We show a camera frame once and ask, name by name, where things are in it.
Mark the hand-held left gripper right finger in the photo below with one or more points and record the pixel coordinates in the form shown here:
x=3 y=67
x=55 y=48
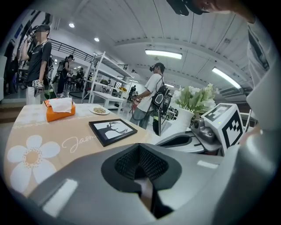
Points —
x=197 y=186

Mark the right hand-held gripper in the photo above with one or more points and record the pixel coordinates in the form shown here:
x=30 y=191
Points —
x=228 y=123

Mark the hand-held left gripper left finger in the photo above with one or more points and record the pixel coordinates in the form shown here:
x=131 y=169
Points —
x=87 y=193

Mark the person's right forearm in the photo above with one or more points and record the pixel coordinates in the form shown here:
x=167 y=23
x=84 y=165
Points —
x=252 y=136

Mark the white vase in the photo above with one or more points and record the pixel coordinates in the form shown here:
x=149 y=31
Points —
x=185 y=118

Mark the white flower bouquet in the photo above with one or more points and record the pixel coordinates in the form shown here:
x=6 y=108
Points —
x=193 y=99

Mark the beige checkered flower tablecloth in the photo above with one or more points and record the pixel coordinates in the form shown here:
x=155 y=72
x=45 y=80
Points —
x=55 y=131

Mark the ceiling light tube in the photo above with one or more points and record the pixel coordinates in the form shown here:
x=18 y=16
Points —
x=163 y=54
x=226 y=77

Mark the white plate of snacks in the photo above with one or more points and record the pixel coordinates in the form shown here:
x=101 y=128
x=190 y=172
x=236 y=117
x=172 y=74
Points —
x=99 y=110

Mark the orange tissue box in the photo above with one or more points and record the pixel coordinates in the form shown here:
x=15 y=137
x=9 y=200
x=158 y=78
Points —
x=59 y=114

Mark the white low table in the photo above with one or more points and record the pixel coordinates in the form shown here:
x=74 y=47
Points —
x=109 y=97

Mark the person's white printed t-shirt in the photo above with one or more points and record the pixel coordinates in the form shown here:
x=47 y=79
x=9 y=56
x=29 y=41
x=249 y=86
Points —
x=261 y=88

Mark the white shelf unit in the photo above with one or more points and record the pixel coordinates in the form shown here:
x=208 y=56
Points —
x=109 y=66

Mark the brown wooden platform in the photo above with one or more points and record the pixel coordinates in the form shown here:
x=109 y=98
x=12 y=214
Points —
x=11 y=112

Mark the person's head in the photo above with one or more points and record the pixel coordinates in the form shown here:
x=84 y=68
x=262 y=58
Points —
x=224 y=6

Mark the black metal railing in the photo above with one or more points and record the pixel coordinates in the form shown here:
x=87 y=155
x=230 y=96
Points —
x=72 y=51

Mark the black picture frame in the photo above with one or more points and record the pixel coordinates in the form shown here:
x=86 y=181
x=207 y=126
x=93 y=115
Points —
x=113 y=131

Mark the black head-worn camera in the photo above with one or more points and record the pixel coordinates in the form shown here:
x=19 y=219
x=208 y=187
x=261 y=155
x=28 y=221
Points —
x=180 y=6

